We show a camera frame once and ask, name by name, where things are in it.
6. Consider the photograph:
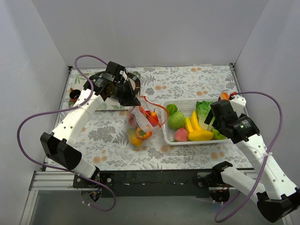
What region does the green cabbage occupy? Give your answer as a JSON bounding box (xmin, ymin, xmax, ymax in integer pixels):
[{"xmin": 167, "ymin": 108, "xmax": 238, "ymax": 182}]
[{"xmin": 168, "ymin": 112, "xmax": 185, "ymax": 130}]

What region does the yellow mango in basket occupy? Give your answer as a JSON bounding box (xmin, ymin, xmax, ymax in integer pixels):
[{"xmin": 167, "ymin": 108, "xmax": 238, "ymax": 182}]
[{"xmin": 187, "ymin": 130, "xmax": 214, "ymax": 141}]

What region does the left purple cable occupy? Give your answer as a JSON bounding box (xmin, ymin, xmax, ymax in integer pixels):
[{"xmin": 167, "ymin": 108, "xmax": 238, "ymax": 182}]
[{"xmin": 17, "ymin": 55, "xmax": 110, "ymax": 173}]

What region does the yellow green mango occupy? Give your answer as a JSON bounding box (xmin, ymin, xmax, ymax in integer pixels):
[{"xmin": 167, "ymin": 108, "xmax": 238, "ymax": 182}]
[{"xmin": 127, "ymin": 128, "xmax": 143, "ymax": 148}]

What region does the white plastic basket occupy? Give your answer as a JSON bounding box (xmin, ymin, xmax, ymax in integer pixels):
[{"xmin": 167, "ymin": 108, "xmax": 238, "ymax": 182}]
[{"xmin": 162, "ymin": 97, "xmax": 230, "ymax": 145}]

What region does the orange papaya slice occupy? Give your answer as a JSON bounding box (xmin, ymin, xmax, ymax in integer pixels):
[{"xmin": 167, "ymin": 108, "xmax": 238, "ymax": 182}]
[{"xmin": 218, "ymin": 92, "xmax": 230, "ymax": 101}]

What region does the green starfruit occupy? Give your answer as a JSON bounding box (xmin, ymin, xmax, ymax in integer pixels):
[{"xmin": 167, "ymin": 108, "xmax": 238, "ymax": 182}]
[{"xmin": 166, "ymin": 104, "xmax": 178, "ymax": 116}]

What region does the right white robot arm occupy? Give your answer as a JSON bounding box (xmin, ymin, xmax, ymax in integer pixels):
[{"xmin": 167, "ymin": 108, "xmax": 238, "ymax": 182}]
[{"xmin": 205, "ymin": 97, "xmax": 300, "ymax": 223}]

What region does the aluminium frame rail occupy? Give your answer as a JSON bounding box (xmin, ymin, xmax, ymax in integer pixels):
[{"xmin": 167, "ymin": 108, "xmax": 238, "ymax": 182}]
[{"xmin": 29, "ymin": 171, "xmax": 78, "ymax": 191}]

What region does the floral tablecloth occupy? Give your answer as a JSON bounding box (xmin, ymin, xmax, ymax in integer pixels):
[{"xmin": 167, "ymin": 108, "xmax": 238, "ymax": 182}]
[{"xmin": 75, "ymin": 65, "xmax": 251, "ymax": 170}]

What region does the red lychee bunch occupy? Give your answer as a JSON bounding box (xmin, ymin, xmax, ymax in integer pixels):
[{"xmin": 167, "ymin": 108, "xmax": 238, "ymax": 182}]
[{"xmin": 128, "ymin": 113, "xmax": 151, "ymax": 128}]

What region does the green apple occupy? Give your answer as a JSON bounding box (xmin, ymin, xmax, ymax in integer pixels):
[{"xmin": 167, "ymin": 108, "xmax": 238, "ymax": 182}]
[{"xmin": 212, "ymin": 129, "xmax": 227, "ymax": 140}]

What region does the small brown clay cup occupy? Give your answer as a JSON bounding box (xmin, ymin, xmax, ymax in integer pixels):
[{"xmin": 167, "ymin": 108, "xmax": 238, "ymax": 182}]
[{"xmin": 69, "ymin": 88, "xmax": 81, "ymax": 103}]

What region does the striped rim ceramic plate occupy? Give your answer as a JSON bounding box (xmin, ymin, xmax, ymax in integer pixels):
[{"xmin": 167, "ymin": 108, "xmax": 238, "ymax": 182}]
[{"xmin": 127, "ymin": 72, "xmax": 141, "ymax": 95}]

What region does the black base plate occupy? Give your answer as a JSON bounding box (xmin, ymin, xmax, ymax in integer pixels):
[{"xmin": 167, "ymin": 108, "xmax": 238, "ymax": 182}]
[{"xmin": 72, "ymin": 168, "xmax": 233, "ymax": 199}]

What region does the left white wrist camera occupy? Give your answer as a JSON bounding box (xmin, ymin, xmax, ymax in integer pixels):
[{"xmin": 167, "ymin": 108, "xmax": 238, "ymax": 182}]
[{"xmin": 119, "ymin": 69, "xmax": 128, "ymax": 83}]

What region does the orange red pepper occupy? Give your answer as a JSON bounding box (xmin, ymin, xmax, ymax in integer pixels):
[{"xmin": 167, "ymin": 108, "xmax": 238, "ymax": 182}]
[{"xmin": 135, "ymin": 127, "xmax": 152, "ymax": 140}]

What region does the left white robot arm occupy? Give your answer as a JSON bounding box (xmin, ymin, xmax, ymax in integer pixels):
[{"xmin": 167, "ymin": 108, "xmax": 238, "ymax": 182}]
[{"xmin": 40, "ymin": 61, "xmax": 141, "ymax": 188}]

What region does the green lettuce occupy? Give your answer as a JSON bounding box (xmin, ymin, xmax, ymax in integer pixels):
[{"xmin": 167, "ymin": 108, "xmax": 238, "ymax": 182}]
[{"xmin": 196, "ymin": 101, "xmax": 214, "ymax": 131}]

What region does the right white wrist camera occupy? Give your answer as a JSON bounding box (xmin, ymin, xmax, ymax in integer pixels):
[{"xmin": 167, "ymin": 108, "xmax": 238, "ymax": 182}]
[{"xmin": 229, "ymin": 94, "xmax": 246, "ymax": 115}]

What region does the clear zip bag orange zipper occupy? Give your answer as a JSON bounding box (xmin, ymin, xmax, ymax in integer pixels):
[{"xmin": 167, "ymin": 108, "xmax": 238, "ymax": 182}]
[{"xmin": 126, "ymin": 96, "xmax": 169, "ymax": 149}]

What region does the pink peach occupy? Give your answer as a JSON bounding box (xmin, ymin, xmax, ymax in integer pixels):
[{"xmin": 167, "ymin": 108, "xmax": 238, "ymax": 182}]
[{"xmin": 174, "ymin": 128, "xmax": 188, "ymax": 142}]

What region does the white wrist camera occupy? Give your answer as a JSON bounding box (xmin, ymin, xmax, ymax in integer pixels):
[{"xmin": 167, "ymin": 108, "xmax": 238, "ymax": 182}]
[
  {"xmin": 119, "ymin": 69, "xmax": 128, "ymax": 83},
  {"xmin": 229, "ymin": 94, "xmax": 246, "ymax": 115}
]

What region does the floral serving tray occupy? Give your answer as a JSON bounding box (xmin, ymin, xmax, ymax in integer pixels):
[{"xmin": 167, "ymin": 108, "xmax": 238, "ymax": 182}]
[{"xmin": 67, "ymin": 68, "xmax": 129, "ymax": 111}]

